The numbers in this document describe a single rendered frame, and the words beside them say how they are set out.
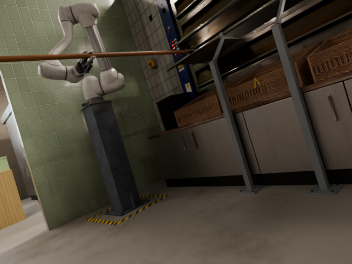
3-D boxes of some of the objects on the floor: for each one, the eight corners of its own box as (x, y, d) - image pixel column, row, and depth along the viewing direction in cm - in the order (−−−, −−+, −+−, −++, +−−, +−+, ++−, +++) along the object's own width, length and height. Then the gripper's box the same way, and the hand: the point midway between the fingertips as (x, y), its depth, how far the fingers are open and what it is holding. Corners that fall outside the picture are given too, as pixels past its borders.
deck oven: (90, 177, 686) (69, 108, 686) (111, 174, 597) (87, 95, 597) (25, 201, 569) (0, 118, 569) (39, 201, 481) (9, 103, 480)
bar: (202, 180, 240) (168, 68, 239) (351, 174, 142) (294, -15, 142) (179, 192, 219) (143, 70, 219) (336, 195, 122) (269, -25, 122)
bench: (197, 172, 292) (184, 126, 292) (569, 140, 106) (531, 16, 106) (162, 189, 256) (146, 137, 256) (632, 187, 70) (575, -1, 70)
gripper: (83, 57, 169) (95, 41, 151) (89, 78, 170) (102, 65, 151) (72, 57, 165) (83, 41, 146) (78, 79, 165) (90, 66, 147)
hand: (90, 55), depth 152 cm, fingers closed on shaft, 3 cm apart
